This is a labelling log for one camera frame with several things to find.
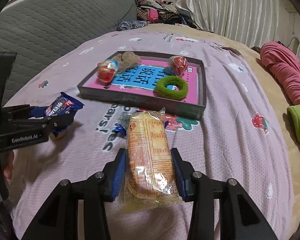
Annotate red blue toy egg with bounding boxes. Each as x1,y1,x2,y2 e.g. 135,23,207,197
97,60,119,83

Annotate blue patterned cloth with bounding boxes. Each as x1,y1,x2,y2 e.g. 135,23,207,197
116,20,148,31

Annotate person's left hand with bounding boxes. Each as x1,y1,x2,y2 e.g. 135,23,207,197
1,150,14,183

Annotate pink strawberry print blanket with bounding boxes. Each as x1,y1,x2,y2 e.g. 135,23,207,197
9,30,294,239

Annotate pile of clothes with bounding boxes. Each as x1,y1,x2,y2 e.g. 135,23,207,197
135,0,199,30

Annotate green fuzzy hair scrunchie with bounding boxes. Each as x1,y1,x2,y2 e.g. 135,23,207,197
154,76,189,101

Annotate dark shallow tray box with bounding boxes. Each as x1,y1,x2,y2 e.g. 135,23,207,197
77,51,206,120

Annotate brown fuzzy plush toy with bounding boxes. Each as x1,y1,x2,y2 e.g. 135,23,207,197
113,51,141,73

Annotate blue oreo packet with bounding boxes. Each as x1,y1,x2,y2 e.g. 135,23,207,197
46,92,84,131
113,121,170,139

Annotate pink quilted duvet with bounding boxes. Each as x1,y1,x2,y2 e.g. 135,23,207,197
259,41,300,221

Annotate yellow cracker packet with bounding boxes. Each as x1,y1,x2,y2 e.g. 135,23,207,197
119,108,181,212

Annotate pink blue picture book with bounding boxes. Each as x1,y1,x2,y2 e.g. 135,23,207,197
83,59,198,105

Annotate grey quilted headboard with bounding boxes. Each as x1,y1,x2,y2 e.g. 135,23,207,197
0,0,137,103

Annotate red wrapped candy ball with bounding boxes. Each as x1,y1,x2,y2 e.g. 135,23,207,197
168,56,188,77

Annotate white striped curtains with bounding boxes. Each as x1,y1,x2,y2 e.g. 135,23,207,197
176,0,279,47

